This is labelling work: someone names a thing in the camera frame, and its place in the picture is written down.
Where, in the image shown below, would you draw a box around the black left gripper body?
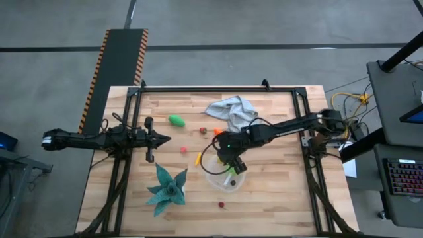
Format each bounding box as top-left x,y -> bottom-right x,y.
132,116 -> 158,163

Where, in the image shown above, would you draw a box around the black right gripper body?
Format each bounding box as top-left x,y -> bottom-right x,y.
216,147 -> 249,175

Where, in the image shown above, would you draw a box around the dark green toy avocado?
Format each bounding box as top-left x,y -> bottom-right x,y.
167,114 -> 186,128

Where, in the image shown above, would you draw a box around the clear plastic tupperware container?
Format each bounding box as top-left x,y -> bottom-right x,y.
204,151 -> 247,194

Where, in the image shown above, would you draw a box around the grey waffle cloth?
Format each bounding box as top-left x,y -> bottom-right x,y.
204,95 -> 260,134

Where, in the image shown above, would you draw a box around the snake plant in white pot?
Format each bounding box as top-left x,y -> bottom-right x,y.
146,162 -> 188,218

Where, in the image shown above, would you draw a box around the black hazard-striped mat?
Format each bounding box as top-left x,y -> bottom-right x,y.
77,28 -> 149,135

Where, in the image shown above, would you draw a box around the white paper sheet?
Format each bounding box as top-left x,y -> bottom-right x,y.
342,158 -> 358,179

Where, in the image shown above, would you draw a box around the grey metal stand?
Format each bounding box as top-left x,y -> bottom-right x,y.
0,147 -> 54,238

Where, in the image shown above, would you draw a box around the black desk bar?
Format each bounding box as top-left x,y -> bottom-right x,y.
339,127 -> 387,163

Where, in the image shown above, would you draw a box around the blue-lit device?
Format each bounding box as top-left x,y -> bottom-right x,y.
0,131 -> 19,152

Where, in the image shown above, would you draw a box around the grey keyboard desk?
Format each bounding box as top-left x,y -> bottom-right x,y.
373,143 -> 423,229

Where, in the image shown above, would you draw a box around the large grey desk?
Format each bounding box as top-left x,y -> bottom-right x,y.
365,60 -> 423,148

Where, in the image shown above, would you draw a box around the backlit rainbow keyboard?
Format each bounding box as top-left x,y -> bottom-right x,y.
382,157 -> 423,196

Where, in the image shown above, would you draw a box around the laptop with blue screen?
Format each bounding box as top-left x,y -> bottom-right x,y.
399,104 -> 423,125

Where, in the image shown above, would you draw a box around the black pole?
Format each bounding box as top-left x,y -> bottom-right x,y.
379,30 -> 423,73

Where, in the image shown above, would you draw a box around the black aluminium rig frame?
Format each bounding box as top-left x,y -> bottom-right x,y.
77,79 -> 360,238

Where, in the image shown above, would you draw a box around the yellow floor cable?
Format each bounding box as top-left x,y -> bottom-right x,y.
330,91 -> 374,132

